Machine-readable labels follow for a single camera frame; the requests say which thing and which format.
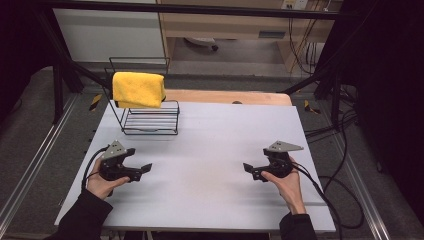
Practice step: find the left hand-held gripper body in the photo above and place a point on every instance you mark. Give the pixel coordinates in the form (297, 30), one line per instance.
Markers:
(113, 168)

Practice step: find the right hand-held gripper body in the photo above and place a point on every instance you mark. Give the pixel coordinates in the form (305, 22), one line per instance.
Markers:
(280, 166)

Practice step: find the person's left hand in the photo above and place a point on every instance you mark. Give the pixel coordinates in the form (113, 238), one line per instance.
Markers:
(98, 185)

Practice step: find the aluminium rail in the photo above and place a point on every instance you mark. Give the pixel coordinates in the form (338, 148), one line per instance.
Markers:
(36, 156)
(361, 186)

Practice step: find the wall power outlet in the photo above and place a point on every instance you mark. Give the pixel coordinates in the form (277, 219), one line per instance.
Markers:
(295, 4)

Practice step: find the wooden board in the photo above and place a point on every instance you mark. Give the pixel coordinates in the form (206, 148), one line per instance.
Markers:
(226, 97)

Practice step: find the black horizontal frame bar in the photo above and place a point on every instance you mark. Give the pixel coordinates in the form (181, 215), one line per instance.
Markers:
(200, 9)

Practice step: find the yellow cloth with black trim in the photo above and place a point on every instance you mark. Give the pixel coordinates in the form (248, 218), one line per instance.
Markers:
(138, 88)

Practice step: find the wooden desk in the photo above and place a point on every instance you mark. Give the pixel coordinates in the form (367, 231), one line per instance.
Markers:
(233, 26)

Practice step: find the black frame strut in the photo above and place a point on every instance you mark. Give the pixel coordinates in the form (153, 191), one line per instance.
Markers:
(71, 66)
(316, 78)

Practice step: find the person's right hand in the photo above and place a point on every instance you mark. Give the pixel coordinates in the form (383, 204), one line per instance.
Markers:
(291, 190)

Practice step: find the office chair base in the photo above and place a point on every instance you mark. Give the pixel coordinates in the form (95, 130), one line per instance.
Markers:
(201, 41)

